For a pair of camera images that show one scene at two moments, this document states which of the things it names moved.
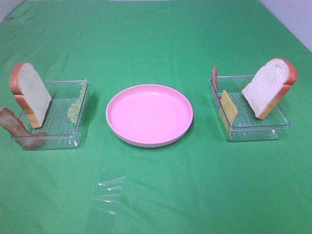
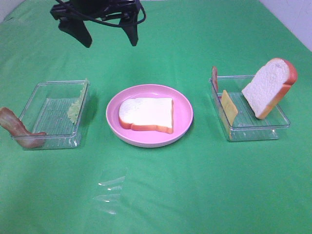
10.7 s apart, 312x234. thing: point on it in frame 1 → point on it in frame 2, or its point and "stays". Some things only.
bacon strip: (214, 78) stays
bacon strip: (9, 121) stays
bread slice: (30, 91) → (147, 113)
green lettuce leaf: (73, 111) stays
